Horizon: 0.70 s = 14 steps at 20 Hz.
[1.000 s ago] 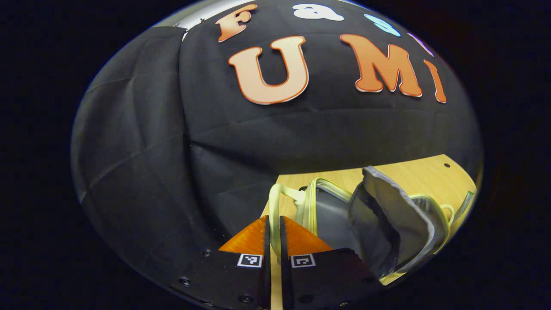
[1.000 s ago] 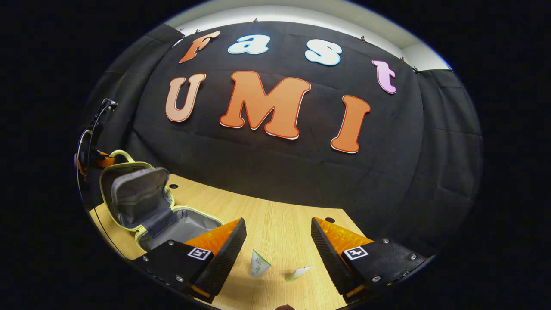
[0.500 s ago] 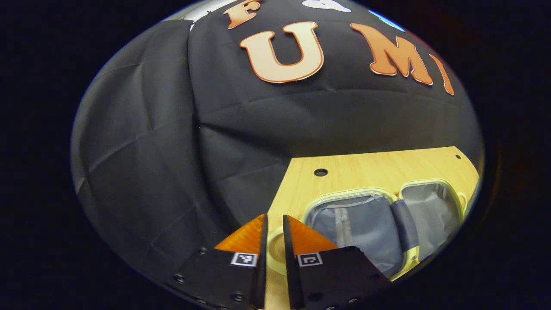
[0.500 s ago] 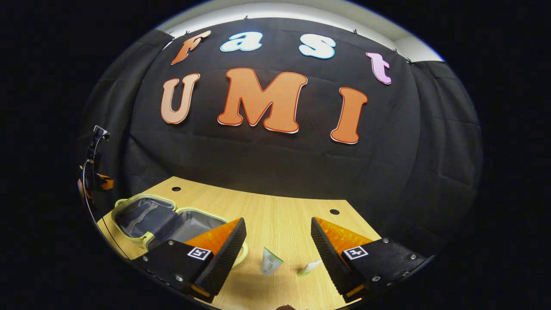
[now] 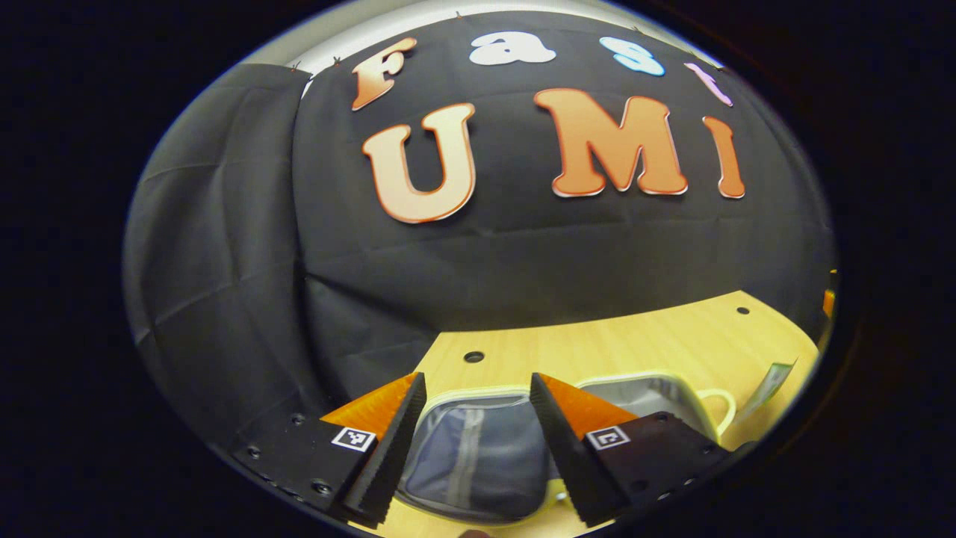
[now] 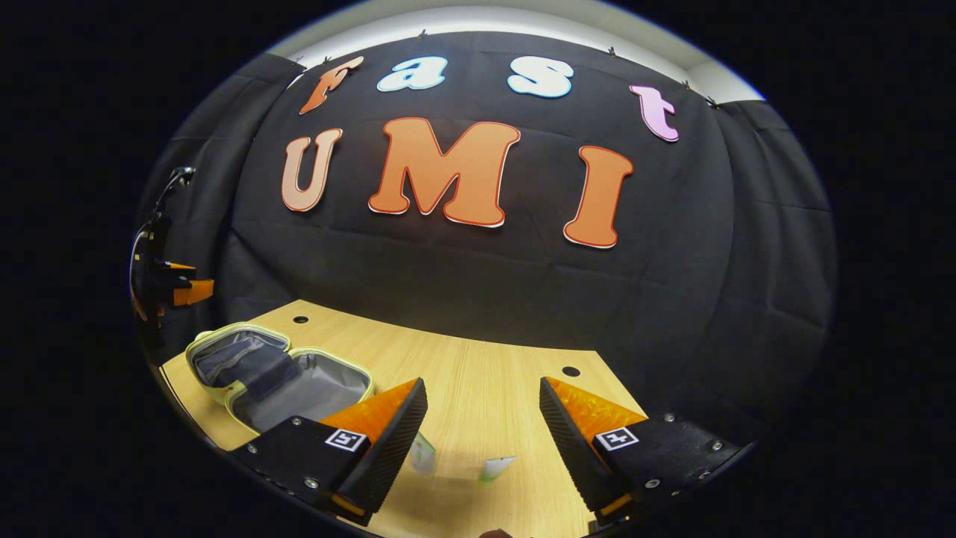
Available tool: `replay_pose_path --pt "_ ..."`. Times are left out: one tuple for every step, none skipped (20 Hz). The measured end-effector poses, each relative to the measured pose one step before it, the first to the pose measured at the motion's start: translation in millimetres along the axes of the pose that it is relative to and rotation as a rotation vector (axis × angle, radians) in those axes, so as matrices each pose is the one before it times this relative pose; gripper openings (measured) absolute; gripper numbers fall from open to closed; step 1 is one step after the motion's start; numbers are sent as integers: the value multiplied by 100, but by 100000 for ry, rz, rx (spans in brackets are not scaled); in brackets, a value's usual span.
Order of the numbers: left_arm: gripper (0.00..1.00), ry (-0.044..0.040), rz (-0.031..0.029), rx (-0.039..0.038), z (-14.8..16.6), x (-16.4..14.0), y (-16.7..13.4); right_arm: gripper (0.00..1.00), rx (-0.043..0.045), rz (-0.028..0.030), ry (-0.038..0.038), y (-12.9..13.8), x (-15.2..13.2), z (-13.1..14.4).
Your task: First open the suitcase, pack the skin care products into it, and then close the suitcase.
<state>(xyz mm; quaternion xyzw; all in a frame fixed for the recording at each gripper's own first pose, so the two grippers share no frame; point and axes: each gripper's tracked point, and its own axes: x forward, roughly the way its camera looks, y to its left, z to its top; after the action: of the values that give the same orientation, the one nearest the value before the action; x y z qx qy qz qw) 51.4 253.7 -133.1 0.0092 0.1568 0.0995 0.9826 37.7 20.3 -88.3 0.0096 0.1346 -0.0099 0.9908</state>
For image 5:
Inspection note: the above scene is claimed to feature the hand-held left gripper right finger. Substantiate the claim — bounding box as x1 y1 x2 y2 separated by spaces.
529 371 736 528

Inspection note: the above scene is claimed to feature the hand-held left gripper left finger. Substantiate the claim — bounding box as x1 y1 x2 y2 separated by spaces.
232 371 428 528

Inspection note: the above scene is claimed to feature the pale yellow suitcase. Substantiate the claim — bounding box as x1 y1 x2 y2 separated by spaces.
394 371 738 525

